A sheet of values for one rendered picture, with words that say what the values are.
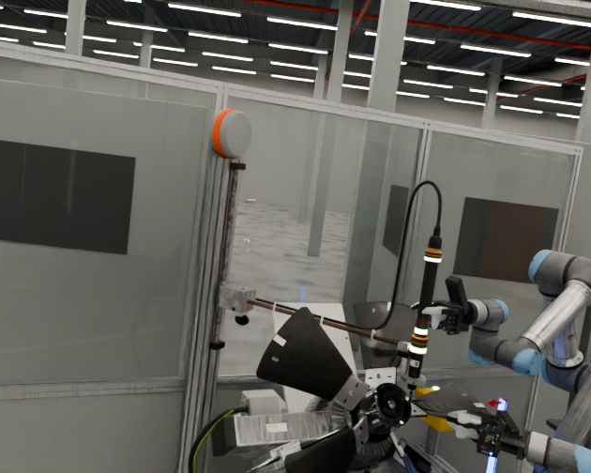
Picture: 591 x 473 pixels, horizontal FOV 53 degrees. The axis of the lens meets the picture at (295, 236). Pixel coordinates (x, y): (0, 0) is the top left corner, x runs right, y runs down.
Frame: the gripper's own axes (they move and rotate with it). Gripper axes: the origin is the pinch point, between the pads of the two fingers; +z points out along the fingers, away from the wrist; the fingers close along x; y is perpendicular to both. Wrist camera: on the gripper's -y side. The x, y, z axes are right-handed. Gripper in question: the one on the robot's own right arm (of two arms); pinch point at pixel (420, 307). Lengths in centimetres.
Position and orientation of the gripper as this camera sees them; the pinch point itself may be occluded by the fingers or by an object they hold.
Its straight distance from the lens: 166.0
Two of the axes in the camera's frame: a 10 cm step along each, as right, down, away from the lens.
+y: -1.4, 9.8, 1.2
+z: -8.2, -0.5, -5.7
